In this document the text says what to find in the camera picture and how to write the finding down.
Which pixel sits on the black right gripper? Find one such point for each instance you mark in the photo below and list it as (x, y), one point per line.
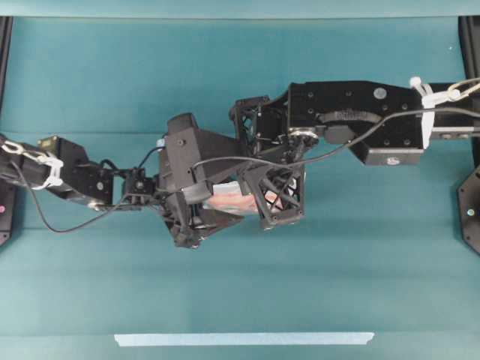
(263, 129)

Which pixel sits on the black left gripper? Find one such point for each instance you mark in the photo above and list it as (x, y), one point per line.
(181, 202)

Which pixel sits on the clear zip bag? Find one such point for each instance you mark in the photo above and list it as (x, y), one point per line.
(227, 197)

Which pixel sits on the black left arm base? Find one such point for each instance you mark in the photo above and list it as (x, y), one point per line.
(8, 201)

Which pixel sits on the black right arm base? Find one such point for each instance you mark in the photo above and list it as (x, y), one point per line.
(468, 204)

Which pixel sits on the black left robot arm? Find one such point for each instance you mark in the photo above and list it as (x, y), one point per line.
(64, 169)

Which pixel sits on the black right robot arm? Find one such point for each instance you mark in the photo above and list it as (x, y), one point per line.
(311, 122)

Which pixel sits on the light blue tape strip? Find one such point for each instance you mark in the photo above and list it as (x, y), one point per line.
(244, 339)

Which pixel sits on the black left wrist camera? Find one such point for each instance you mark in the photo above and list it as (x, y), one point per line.
(181, 152)

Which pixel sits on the white right cable tie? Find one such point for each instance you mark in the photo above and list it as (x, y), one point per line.
(430, 99)

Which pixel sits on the black left frame rail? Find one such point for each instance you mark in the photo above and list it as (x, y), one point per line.
(7, 23)

